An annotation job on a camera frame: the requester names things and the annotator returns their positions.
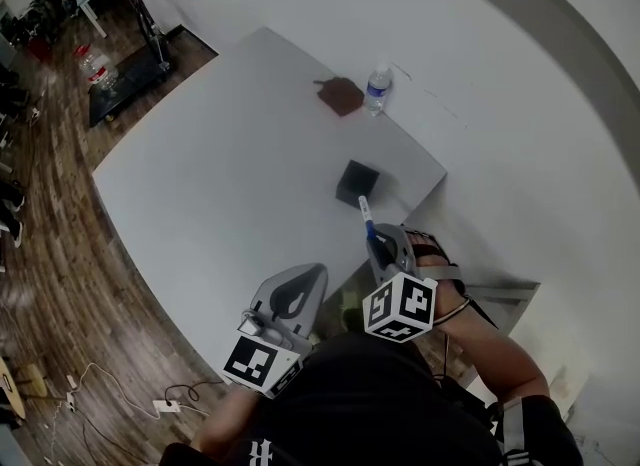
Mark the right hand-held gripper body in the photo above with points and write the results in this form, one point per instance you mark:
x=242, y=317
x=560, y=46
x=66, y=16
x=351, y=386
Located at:
x=400, y=309

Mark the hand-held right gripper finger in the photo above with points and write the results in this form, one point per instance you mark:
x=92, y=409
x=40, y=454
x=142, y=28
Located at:
x=378, y=269
x=406, y=254

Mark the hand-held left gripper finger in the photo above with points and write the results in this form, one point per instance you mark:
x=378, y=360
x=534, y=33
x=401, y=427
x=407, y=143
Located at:
x=312, y=311
x=265, y=294

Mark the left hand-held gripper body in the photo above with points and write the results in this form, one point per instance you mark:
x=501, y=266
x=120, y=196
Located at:
x=250, y=361

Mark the blue and white pen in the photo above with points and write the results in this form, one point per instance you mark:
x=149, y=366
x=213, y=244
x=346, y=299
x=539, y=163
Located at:
x=366, y=214

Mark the black cube box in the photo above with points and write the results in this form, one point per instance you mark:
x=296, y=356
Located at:
x=356, y=181

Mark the person's left forearm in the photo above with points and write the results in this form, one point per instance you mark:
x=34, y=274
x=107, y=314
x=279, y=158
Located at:
x=220, y=429

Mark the person's right forearm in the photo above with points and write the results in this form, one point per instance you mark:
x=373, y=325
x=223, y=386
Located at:
x=490, y=354

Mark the person's right hand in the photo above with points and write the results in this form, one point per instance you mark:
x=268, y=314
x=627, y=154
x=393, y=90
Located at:
x=450, y=289

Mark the white power strip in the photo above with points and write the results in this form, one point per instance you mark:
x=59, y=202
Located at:
x=166, y=407

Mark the person's black shirt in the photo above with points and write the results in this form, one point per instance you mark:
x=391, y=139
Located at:
x=375, y=404

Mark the clear plastic water bottle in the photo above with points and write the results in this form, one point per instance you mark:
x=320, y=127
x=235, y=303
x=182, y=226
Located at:
x=377, y=91

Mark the brown leather pouch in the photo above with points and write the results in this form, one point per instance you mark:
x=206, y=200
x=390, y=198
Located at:
x=341, y=98

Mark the white plug adapter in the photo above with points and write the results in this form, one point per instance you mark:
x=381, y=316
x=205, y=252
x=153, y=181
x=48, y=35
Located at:
x=71, y=394

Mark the small round wooden stool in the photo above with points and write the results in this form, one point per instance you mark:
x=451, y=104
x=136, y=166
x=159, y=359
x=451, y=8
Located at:
x=34, y=380

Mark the black platform cart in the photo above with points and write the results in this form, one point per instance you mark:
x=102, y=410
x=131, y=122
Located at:
x=127, y=86

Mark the large clear water jug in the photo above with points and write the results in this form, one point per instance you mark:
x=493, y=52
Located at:
x=99, y=73

